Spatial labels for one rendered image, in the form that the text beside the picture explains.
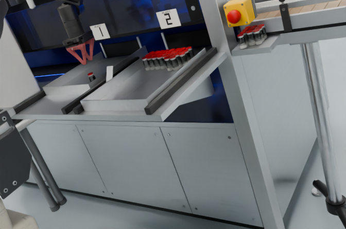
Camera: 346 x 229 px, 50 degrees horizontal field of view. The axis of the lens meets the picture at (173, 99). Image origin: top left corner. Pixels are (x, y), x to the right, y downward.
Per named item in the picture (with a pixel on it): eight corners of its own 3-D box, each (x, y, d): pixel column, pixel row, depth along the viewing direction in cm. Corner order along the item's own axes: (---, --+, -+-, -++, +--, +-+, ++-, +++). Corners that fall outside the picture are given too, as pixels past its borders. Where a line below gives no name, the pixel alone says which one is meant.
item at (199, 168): (98, 117, 347) (58, 28, 313) (331, 119, 224) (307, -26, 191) (11, 187, 276) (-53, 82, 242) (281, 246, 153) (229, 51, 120)
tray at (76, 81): (103, 58, 165) (100, 51, 164) (148, 53, 150) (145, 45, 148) (46, 95, 141) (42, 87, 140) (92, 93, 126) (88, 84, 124)
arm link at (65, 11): (53, 6, 120) (69, 1, 120) (60, 3, 127) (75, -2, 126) (61, 27, 123) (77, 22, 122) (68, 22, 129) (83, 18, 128)
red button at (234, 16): (232, 21, 114) (229, 9, 113) (244, 19, 112) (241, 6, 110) (227, 25, 112) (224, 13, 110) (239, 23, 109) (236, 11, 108)
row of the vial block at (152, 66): (148, 68, 130) (143, 56, 129) (190, 64, 120) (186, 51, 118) (144, 71, 129) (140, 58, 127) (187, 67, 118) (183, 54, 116)
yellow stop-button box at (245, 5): (237, 20, 120) (231, -2, 118) (258, 16, 116) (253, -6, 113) (227, 28, 115) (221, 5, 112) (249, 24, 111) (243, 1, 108)
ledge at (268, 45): (248, 40, 130) (246, 35, 130) (284, 35, 123) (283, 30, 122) (232, 56, 120) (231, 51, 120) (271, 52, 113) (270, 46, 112)
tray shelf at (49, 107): (97, 64, 169) (96, 59, 168) (236, 47, 127) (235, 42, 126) (11, 119, 135) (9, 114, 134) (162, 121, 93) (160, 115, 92)
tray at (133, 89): (147, 64, 136) (143, 55, 135) (207, 57, 121) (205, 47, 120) (84, 110, 112) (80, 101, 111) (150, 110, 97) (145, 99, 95)
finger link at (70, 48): (99, 57, 131) (89, 32, 128) (89, 65, 125) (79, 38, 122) (84, 61, 134) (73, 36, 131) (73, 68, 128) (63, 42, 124)
